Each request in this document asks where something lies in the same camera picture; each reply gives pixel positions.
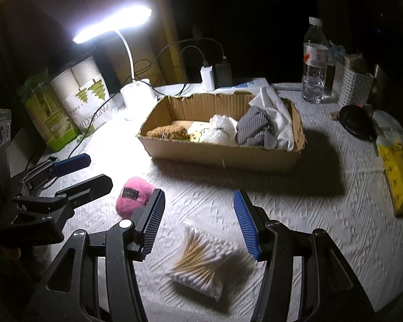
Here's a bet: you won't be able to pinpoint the black adapter cable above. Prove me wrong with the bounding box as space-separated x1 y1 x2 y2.
154 38 228 88

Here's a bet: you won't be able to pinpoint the yellow curtain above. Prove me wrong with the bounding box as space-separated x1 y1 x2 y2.
97 0 182 88

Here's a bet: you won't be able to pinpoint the grey sock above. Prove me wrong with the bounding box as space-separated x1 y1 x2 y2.
235 105 277 148

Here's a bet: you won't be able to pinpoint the white desk lamp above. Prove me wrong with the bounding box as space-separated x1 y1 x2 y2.
72 5 157 120

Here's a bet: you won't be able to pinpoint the person's left hand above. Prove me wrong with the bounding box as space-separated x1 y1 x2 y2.
2 246 24 264

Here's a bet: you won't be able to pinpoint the white green patterned cloth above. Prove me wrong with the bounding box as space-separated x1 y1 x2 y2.
187 121 211 143

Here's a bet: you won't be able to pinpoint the white crumpled papers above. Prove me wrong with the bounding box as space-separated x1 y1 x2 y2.
372 110 403 149

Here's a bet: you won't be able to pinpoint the white charger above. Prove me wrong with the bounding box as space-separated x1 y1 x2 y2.
200 61 216 92

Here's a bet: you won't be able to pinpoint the bag of cotton swabs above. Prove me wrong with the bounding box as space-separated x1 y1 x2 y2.
165 219 256 302

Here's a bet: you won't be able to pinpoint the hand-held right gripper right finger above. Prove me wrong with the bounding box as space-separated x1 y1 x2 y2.
233 189 379 322

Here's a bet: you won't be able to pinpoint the clear plastic water bottle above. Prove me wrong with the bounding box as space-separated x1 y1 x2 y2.
301 16 330 105

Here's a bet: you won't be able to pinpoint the thin black lamp cable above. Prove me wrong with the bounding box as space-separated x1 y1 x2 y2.
21 89 127 175

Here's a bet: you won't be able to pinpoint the packets in basket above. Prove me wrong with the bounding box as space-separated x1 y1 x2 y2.
344 53 370 75

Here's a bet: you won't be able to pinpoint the white perforated basket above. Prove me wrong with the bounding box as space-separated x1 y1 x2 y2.
331 60 375 108

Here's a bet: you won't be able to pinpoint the blue plastic item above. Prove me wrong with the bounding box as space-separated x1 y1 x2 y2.
327 42 348 65

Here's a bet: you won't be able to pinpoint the green paper cup pack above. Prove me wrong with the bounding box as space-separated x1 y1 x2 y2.
17 72 82 152

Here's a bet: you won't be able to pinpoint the white embossed tablecloth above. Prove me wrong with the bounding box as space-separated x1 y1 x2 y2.
20 82 403 322

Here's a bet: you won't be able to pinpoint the brown cardboard box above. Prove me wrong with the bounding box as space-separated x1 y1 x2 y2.
136 92 306 175

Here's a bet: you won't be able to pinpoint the pink fluffy puff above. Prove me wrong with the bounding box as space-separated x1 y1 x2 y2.
116 176 154 216

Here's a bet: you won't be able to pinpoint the white blue box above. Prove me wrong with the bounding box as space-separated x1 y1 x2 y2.
214 77 273 95

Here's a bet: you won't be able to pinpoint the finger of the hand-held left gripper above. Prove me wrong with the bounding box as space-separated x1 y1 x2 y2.
12 173 114 224
18 153 91 192

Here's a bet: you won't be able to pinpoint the white paper cup pack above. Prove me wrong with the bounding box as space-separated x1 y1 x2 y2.
50 55 114 135

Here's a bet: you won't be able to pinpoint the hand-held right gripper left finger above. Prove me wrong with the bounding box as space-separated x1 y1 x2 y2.
22 189 166 322

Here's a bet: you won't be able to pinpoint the black power adapter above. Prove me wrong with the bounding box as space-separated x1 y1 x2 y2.
215 57 233 88

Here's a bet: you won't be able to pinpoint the brown plush toy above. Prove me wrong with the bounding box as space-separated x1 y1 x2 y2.
146 125 190 142

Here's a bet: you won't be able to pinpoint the black charger cable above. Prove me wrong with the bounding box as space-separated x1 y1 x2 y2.
179 46 210 88

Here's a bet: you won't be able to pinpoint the white fluffy ball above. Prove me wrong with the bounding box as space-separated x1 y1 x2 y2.
201 114 239 144

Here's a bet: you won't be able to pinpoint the black pouch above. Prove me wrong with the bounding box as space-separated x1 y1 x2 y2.
339 105 377 142

